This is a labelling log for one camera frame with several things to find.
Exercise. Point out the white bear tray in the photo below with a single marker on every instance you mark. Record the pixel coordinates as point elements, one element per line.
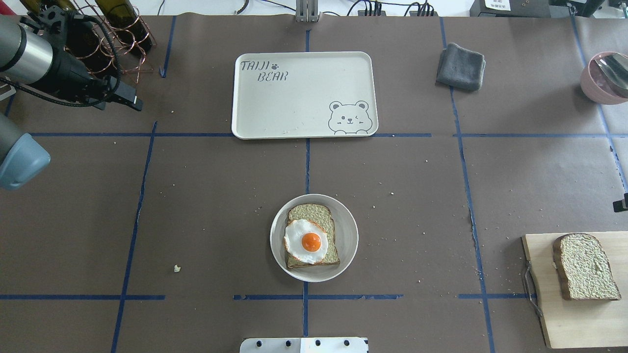
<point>304,95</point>

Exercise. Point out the white round plate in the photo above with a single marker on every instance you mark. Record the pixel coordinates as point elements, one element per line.
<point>347,239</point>

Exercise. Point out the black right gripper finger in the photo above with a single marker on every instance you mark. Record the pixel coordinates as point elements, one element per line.
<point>621,205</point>

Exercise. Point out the copper wire bottle rack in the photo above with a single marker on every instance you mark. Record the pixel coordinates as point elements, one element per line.
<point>100,60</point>

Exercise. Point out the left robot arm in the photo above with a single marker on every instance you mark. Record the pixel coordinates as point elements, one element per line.
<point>34,61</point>

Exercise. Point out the wooden cutting board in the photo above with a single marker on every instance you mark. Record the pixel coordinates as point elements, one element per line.
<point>571,324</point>

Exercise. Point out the fried egg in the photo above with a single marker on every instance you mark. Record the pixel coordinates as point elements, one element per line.
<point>306,241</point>

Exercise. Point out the green wine bottle front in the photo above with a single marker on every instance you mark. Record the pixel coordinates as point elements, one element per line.
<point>121,15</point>

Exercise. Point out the steel scoop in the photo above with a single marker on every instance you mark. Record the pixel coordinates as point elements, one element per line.
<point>614,68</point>

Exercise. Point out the bread slice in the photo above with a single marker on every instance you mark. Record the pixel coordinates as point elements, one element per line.
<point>323,217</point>
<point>583,268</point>

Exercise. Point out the pink plastic bowl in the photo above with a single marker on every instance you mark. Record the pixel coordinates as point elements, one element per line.
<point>594,85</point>

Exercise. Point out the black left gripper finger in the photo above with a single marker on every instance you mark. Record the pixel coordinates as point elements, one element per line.
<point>129,98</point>

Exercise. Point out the aluminium frame post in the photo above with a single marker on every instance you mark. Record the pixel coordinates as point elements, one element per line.
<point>307,11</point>

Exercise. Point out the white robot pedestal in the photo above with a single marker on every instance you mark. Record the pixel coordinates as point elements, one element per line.
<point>305,345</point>

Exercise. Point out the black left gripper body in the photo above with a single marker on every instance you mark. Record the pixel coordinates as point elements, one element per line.
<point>73,72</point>

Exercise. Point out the grey folded cloth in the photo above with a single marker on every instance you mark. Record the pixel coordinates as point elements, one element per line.
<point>461,68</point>

